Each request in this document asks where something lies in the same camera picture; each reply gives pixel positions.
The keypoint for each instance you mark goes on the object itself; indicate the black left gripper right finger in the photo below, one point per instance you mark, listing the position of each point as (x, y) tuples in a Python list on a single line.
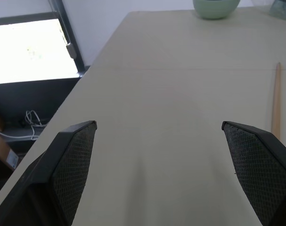
[(258, 169)]

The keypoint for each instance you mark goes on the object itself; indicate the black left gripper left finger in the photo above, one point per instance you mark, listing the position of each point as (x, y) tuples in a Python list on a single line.
[(62, 169)]

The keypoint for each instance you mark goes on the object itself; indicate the cardboard box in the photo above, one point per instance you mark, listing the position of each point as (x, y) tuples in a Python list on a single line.
[(3, 150)]

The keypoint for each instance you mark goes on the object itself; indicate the wooden chopstick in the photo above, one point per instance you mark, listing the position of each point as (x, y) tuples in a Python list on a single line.
[(277, 101)]

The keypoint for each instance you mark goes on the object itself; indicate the light green ceramic bowl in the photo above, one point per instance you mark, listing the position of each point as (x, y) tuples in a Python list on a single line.
[(214, 8)]

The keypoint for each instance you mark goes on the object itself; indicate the dark window frame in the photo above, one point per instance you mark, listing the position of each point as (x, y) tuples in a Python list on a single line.
[(39, 80)]

